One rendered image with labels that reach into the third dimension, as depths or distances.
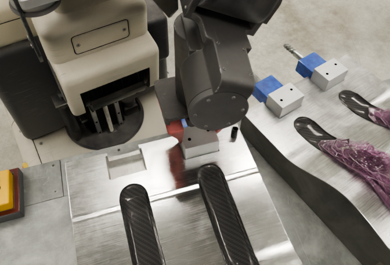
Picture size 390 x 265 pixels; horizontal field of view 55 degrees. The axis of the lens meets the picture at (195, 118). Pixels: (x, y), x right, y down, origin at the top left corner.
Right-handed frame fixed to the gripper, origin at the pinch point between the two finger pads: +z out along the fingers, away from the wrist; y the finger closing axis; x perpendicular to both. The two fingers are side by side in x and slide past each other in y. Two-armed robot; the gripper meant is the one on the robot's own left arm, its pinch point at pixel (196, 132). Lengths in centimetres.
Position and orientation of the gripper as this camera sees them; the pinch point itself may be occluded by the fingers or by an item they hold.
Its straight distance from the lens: 53.9
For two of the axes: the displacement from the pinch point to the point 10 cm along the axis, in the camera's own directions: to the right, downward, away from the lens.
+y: 9.6, -2.2, 1.9
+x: -2.9, -7.7, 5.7
